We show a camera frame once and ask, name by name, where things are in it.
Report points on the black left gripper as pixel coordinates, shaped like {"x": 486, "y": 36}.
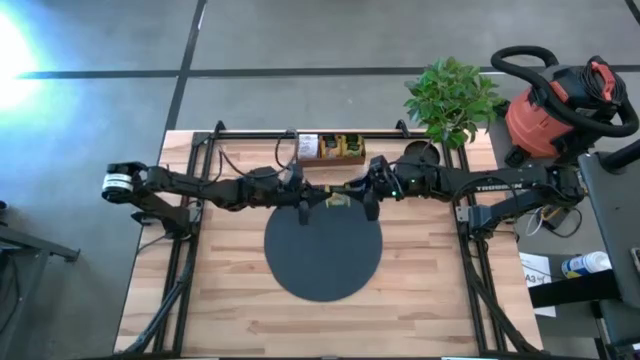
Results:
{"x": 275, "y": 192}

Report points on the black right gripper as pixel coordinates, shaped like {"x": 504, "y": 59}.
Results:
{"x": 385, "y": 177}

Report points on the tea packets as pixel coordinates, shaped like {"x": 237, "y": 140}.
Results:
{"x": 337, "y": 201}

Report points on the round dark woven placemat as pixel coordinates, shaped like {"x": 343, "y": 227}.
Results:
{"x": 320, "y": 260}

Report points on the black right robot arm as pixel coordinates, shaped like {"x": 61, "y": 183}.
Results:
{"x": 500, "y": 182}

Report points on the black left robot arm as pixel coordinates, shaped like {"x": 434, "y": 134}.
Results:
{"x": 190, "y": 182}

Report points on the brown wooden compartment box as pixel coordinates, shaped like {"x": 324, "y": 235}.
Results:
{"x": 330, "y": 162}

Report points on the green plant in black pot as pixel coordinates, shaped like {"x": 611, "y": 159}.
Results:
{"x": 450, "y": 100}

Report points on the white paper sheet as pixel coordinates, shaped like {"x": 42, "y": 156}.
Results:
{"x": 537, "y": 265}

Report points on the red shop vacuum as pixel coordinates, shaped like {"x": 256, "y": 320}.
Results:
{"x": 535, "y": 125}

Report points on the black power brick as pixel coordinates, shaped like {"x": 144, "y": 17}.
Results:
{"x": 562, "y": 222}

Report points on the white and blue spray bottle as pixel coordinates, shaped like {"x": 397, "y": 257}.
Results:
{"x": 587, "y": 264}

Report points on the dark grey cart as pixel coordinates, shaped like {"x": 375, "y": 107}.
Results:
{"x": 615, "y": 215}

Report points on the black metal stand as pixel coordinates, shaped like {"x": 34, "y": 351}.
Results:
{"x": 30, "y": 245}

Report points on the black metal rig frame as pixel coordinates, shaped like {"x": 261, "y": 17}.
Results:
{"x": 390, "y": 135}

